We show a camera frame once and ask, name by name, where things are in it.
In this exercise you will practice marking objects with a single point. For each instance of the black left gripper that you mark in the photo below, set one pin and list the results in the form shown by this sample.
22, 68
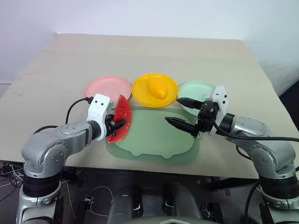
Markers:
109, 123

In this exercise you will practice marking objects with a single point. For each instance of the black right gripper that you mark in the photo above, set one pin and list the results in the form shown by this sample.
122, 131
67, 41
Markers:
208, 116

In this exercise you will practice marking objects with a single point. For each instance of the red watermelon slice toy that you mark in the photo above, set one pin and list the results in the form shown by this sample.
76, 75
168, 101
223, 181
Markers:
122, 109

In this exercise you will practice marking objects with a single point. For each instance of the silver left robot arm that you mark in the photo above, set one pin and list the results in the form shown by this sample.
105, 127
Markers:
46, 149

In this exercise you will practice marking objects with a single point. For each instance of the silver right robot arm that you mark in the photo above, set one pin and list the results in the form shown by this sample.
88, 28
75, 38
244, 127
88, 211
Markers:
264, 149

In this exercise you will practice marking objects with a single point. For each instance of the light green plate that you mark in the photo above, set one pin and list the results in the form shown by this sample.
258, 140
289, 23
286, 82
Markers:
194, 89

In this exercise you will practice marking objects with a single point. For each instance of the pink plate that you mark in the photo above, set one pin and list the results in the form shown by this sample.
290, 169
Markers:
107, 87

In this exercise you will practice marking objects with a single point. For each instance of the yellow plate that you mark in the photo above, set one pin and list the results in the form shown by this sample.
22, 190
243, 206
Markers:
140, 91

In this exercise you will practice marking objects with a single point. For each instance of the yellow mango toy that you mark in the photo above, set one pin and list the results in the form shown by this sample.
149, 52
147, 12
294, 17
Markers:
157, 88

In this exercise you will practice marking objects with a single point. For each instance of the green plastic tray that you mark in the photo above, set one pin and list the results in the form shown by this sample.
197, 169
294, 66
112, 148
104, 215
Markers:
151, 135

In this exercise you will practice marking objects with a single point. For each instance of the dark grey rounded leg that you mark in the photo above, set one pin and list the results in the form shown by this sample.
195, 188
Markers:
187, 205
120, 205

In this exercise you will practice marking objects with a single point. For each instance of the grey rounded robot torso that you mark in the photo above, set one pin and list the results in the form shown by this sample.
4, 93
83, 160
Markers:
168, 220

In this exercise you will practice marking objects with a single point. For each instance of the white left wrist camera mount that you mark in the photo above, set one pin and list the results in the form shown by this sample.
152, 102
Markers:
98, 107

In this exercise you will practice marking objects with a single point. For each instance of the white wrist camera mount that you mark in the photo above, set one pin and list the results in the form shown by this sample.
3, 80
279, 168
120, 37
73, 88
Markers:
220, 98
98, 107

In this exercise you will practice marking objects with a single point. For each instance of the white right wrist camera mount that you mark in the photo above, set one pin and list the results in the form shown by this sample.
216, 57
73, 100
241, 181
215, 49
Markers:
220, 98

